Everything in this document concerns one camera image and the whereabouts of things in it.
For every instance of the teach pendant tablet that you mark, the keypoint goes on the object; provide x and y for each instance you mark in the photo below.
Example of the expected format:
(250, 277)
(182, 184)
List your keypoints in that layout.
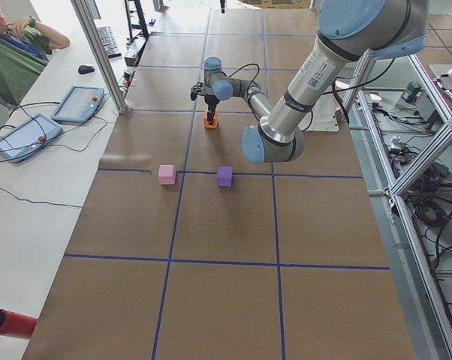
(28, 138)
(78, 105)

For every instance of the purple foam block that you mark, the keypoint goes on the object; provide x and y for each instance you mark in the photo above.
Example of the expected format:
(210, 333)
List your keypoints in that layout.
(224, 176)

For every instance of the orange foam block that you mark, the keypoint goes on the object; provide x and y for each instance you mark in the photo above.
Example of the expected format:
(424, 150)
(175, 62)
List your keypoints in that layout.
(205, 123)

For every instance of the black keyboard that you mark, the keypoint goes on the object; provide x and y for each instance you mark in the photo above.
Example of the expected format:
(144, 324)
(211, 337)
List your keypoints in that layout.
(108, 42)

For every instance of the far teach pendant tablet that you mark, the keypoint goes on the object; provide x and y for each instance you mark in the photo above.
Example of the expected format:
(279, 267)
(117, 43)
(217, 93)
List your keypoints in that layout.
(78, 105)

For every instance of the pink foam block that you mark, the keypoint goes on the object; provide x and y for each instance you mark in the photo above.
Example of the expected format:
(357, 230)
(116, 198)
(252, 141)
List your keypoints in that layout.
(167, 174)

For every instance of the aluminium frame post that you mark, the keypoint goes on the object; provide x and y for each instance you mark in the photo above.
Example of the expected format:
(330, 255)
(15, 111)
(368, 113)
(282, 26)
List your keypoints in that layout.
(87, 23)

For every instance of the red tube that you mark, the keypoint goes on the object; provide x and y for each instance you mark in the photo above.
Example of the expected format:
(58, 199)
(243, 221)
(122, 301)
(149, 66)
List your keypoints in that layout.
(16, 325)

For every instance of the person in green shirt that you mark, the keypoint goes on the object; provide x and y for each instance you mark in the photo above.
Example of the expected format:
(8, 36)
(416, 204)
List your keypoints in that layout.
(25, 45)

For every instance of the black computer mouse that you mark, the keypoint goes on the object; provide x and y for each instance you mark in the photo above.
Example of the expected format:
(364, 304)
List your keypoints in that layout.
(85, 69)

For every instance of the near teach pendant tablet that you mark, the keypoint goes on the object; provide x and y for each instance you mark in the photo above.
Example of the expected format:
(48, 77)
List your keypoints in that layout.
(28, 138)

